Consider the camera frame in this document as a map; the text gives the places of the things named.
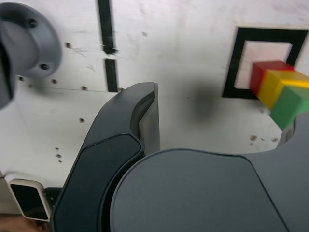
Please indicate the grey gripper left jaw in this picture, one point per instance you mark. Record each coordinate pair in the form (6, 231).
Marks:
(106, 154)

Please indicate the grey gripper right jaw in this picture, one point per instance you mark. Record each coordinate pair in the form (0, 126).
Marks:
(193, 193)

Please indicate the green cube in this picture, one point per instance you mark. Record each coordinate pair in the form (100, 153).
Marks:
(287, 106)

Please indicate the yellow cube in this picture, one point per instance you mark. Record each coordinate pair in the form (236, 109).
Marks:
(270, 89)

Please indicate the red cube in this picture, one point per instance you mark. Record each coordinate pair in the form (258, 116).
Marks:
(258, 75)

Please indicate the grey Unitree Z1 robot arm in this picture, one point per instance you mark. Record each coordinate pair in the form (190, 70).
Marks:
(29, 43)

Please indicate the black tape square outline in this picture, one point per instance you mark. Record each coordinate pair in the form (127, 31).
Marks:
(231, 72)

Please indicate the white framed black device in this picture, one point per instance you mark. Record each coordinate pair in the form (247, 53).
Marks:
(29, 198)

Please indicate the black tape strip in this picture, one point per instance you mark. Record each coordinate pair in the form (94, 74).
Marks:
(106, 24)

